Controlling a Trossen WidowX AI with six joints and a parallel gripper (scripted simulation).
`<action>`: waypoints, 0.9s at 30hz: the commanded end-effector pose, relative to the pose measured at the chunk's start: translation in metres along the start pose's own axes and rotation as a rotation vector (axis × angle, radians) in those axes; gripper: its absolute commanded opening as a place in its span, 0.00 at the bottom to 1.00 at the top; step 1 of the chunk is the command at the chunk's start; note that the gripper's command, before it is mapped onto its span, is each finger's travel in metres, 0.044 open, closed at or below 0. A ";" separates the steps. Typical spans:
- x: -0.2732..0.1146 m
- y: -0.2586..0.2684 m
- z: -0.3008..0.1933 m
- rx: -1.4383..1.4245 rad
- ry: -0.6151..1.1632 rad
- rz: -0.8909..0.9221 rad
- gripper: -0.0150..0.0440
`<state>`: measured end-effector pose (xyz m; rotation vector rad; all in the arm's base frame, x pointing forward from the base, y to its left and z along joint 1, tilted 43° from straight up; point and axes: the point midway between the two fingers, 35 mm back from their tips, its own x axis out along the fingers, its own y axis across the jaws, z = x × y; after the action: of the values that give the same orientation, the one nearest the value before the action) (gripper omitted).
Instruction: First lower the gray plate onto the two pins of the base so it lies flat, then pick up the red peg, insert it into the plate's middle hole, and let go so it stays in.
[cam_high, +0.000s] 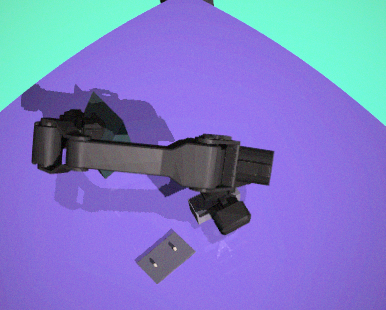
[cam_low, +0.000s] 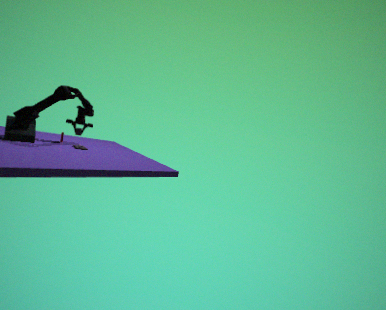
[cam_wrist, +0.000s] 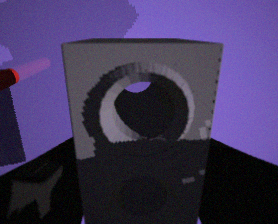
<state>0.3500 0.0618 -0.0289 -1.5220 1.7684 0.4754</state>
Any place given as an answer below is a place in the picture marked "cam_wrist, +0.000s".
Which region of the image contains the red peg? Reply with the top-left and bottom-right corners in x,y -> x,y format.
0,68 -> 19,91

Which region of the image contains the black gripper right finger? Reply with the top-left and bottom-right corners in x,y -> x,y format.
199,138 -> 278,224

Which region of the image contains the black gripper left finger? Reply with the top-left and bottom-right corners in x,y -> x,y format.
0,137 -> 83,224

